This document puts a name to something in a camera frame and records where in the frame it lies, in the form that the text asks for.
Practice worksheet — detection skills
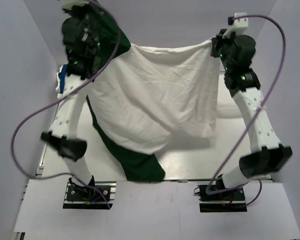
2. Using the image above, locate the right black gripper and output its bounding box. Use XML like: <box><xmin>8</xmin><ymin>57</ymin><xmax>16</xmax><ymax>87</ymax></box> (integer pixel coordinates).
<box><xmin>210</xmin><ymin>28</ymin><xmax>240</xmax><ymax>71</ymax></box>

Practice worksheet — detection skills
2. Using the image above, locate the blue t shirt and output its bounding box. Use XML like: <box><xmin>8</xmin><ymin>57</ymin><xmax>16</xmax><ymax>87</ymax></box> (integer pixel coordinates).
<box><xmin>57</xmin><ymin>64</ymin><xmax>68</xmax><ymax>94</ymax></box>

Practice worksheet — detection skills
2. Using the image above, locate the white green raglan t shirt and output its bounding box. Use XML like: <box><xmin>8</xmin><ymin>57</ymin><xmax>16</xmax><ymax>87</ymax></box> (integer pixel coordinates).
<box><xmin>86</xmin><ymin>13</ymin><xmax>220</xmax><ymax>182</ymax></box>

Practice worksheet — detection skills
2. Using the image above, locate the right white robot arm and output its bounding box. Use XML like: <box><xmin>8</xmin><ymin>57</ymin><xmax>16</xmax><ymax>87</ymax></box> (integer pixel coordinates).
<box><xmin>210</xmin><ymin>29</ymin><xmax>293</xmax><ymax>200</ymax></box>

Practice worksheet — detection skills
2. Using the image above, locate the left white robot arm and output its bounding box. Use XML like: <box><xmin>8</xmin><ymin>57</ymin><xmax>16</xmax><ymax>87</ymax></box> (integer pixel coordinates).
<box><xmin>41</xmin><ymin>1</ymin><xmax>101</xmax><ymax>200</ymax></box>

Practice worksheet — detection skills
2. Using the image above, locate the white plastic basket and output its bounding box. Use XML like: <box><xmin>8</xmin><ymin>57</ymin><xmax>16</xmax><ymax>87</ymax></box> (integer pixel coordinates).
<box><xmin>217</xmin><ymin>73</ymin><xmax>242</xmax><ymax>119</ymax></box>

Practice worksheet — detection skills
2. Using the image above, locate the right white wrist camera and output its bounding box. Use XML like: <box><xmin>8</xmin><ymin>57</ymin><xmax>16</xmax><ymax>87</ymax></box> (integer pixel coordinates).
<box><xmin>222</xmin><ymin>12</ymin><xmax>249</xmax><ymax>38</ymax></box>

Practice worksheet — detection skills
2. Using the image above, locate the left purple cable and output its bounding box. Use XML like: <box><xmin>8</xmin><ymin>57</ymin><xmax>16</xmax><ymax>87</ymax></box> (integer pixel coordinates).
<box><xmin>10</xmin><ymin>0</ymin><xmax>122</xmax><ymax>208</ymax></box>

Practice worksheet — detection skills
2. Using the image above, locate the purple cable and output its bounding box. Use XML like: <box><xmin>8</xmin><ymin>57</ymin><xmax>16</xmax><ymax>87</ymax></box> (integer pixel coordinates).
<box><xmin>206</xmin><ymin>15</ymin><xmax>288</xmax><ymax>207</ymax></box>
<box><xmin>10</xmin><ymin>0</ymin><xmax>122</xmax><ymax>208</ymax></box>

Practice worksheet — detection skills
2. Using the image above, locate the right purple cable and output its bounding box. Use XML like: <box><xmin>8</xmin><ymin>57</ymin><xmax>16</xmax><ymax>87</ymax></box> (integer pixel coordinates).
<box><xmin>206</xmin><ymin>15</ymin><xmax>288</xmax><ymax>207</ymax></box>

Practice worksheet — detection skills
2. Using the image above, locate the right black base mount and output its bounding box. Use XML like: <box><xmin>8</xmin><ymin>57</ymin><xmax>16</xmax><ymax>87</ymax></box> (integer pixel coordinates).
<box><xmin>193</xmin><ymin>185</ymin><xmax>247</xmax><ymax>213</ymax></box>

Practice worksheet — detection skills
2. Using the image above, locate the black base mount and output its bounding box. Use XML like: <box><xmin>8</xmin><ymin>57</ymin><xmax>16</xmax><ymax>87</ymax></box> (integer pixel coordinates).
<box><xmin>62</xmin><ymin>180</ymin><xmax>116</xmax><ymax>210</ymax></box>
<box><xmin>193</xmin><ymin>185</ymin><xmax>247</xmax><ymax>213</ymax></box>

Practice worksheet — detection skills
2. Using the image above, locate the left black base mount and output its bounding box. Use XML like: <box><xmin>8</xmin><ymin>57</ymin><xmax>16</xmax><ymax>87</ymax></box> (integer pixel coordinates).
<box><xmin>62</xmin><ymin>180</ymin><xmax>116</xmax><ymax>210</ymax></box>

